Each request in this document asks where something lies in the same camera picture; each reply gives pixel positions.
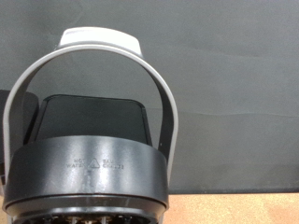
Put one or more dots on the black Keurig coffee machine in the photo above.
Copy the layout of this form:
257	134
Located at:
87	168

